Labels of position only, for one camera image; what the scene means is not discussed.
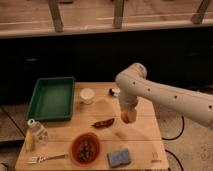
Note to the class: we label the white paper cup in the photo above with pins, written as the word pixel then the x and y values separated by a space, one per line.
pixel 87 95

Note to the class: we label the yellow small object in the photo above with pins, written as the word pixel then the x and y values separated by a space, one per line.
pixel 29 141

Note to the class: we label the black and white brush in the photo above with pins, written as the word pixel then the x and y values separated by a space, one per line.
pixel 114 92

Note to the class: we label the green plastic tray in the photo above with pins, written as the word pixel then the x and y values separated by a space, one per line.
pixel 52 99

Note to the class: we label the dried red chili pepper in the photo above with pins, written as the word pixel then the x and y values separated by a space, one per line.
pixel 104 123

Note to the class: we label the red orange apple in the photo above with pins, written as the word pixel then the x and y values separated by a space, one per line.
pixel 125 118

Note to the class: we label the blue sponge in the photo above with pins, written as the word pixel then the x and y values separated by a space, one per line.
pixel 119 157

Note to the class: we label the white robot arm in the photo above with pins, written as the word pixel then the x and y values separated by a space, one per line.
pixel 133 84

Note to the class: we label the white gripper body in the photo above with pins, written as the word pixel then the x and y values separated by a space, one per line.
pixel 127 101

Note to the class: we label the silver fork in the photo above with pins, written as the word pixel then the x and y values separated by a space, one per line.
pixel 40 159

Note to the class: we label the orange bowl with contents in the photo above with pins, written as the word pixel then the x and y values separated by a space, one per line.
pixel 85 149

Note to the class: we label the clear plastic bottle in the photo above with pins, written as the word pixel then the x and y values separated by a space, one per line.
pixel 38 131

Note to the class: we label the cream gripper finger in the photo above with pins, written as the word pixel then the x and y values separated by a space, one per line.
pixel 132 115

